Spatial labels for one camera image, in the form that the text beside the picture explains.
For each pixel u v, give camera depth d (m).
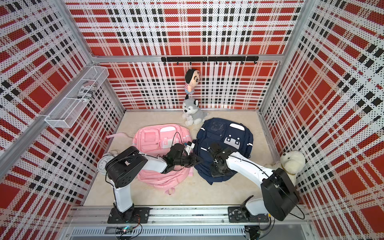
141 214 0.74
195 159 0.83
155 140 0.96
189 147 0.87
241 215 0.73
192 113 1.01
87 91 0.74
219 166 0.61
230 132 1.02
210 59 0.89
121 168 0.50
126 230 0.70
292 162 0.73
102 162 0.88
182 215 0.75
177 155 0.75
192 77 0.91
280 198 0.42
